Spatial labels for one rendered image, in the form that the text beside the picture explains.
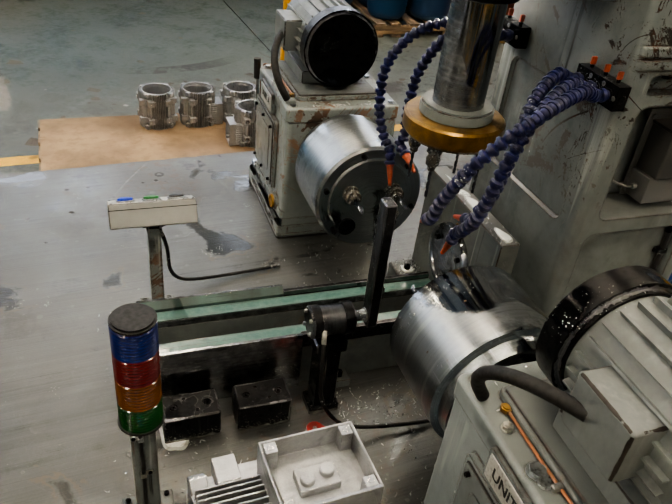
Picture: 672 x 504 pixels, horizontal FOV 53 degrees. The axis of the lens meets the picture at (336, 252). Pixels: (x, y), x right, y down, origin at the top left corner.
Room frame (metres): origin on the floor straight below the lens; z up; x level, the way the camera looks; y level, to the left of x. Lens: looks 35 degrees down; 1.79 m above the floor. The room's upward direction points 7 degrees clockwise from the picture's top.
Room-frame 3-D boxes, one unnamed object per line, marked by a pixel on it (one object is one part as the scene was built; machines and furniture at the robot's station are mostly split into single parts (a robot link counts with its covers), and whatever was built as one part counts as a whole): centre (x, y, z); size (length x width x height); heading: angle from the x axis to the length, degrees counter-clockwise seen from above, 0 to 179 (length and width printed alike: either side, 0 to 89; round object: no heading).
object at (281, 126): (1.67, 0.09, 0.99); 0.35 x 0.31 x 0.37; 23
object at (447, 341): (0.81, -0.27, 1.04); 0.41 x 0.25 x 0.25; 23
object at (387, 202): (0.95, -0.07, 1.12); 0.04 x 0.03 x 0.26; 113
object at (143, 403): (0.64, 0.24, 1.10); 0.06 x 0.06 x 0.04
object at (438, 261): (1.16, -0.23, 1.01); 0.15 x 0.02 x 0.15; 23
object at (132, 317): (0.64, 0.24, 1.01); 0.08 x 0.08 x 0.42; 23
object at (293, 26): (1.69, 0.13, 1.16); 0.33 x 0.26 x 0.42; 23
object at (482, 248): (1.18, -0.28, 0.97); 0.30 x 0.11 x 0.34; 23
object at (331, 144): (1.45, 0.00, 1.04); 0.37 x 0.25 x 0.25; 23
